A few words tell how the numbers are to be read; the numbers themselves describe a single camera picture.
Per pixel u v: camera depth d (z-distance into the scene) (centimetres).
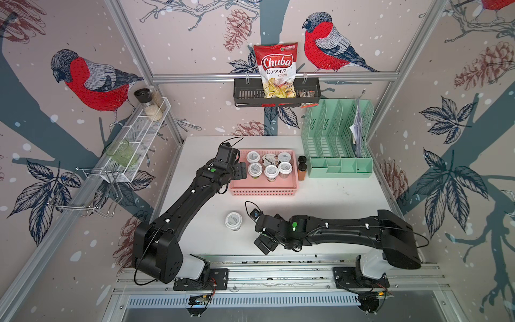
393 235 46
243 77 91
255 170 98
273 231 57
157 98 86
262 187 102
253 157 104
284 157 104
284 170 98
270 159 104
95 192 66
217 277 73
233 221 82
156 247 40
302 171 97
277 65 80
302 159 98
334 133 113
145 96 78
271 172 97
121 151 68
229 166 64
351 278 73
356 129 90
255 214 68
